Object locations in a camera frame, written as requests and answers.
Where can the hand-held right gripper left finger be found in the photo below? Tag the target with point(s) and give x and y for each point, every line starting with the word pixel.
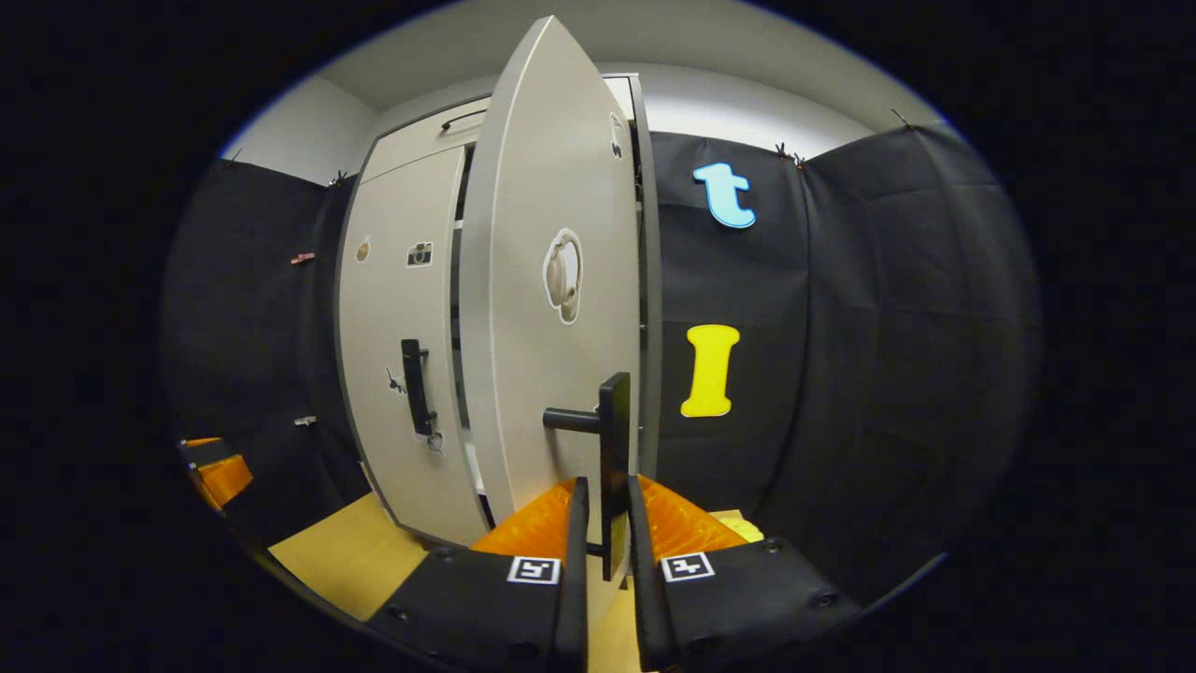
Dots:
pixel 575 579

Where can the black backdrop cloth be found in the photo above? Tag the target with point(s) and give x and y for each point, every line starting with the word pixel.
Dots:
pixel 888 355

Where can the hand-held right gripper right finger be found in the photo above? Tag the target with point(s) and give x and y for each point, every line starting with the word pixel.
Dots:
pixel 645 598

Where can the beige cabinet door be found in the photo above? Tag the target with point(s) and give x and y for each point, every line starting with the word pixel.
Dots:
pixel 392 308
pixel 523 374

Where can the beige cabinet flap panel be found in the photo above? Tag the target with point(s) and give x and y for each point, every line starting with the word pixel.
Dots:
pixel 420 140

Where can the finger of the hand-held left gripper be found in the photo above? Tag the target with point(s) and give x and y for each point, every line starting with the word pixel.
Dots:
pixel 206 453
pixel 224 481

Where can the beige double-door shoe cabinet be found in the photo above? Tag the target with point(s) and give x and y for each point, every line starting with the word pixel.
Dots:
pixel 651 280

